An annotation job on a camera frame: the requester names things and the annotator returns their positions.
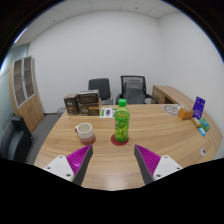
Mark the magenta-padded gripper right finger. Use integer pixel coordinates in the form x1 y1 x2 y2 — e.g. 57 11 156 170
133 143 184 185

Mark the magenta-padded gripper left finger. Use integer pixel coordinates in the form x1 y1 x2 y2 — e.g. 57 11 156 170
43 143 94 187

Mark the green drink bottle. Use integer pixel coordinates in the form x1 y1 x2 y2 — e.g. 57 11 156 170
113 98 131 144

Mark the white and brown cup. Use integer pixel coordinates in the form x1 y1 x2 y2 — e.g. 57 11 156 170
74 122 97 146

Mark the small tan box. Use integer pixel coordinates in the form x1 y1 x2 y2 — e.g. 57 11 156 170
190 117 202 129

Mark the black sofa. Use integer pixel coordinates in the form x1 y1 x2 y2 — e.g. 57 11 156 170
0 115 34 164

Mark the flat round red coaster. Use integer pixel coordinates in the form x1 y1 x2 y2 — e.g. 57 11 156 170
110 133 130 147

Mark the orange box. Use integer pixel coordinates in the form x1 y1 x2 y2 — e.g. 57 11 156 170
177 107 195 121

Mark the round white disc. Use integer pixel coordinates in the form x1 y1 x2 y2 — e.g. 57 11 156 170
163 103 183 117

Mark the green box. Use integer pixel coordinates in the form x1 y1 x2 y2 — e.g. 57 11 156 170
198 117 212 133

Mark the brown and tan carton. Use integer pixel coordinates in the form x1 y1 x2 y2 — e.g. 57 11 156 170
77 98 102 117

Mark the tall wooden shelf cabinet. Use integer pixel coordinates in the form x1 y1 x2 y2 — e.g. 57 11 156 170
8 55 45 133

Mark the upright purple box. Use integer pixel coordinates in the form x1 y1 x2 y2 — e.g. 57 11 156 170
192 96 206 120

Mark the white purple green leaflet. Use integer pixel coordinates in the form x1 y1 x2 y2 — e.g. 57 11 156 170
99 107 118 119

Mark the low wooden side cabinet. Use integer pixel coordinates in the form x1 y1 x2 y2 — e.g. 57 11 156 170
151 84 188 106

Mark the flat dark brown carton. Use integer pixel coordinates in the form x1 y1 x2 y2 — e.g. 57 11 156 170
76 89 100 105

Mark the black mesh office chair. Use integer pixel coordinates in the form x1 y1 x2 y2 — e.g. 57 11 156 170
115 75 159 106

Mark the dark grey office chair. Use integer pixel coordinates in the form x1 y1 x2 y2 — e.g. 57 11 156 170
88 77 113 106

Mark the long ceiling light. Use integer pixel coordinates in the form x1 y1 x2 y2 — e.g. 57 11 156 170
13 26 29 44

